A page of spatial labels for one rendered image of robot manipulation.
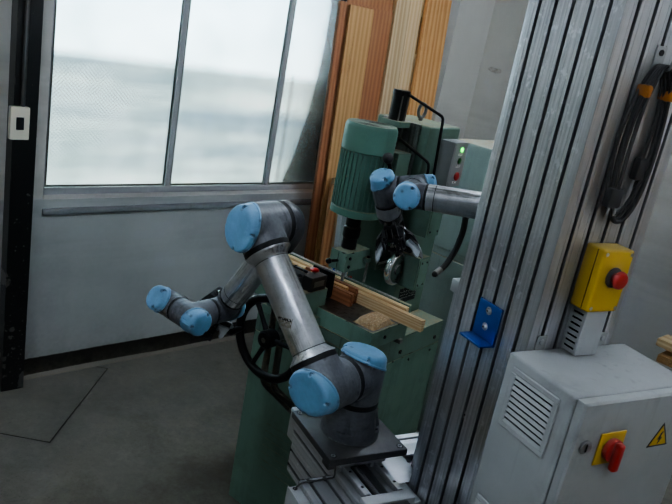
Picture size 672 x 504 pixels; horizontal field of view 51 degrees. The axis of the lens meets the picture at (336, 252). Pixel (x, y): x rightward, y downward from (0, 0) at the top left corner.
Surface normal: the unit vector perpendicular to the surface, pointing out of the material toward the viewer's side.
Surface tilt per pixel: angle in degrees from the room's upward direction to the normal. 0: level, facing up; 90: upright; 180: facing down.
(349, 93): 87
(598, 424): 90
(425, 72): 87
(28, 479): 0
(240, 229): 84
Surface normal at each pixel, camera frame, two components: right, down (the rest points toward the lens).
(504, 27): -0.72, 0.07
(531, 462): -0.87, -0.01
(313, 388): -0.59, 0.24
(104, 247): 0.66, 0.33
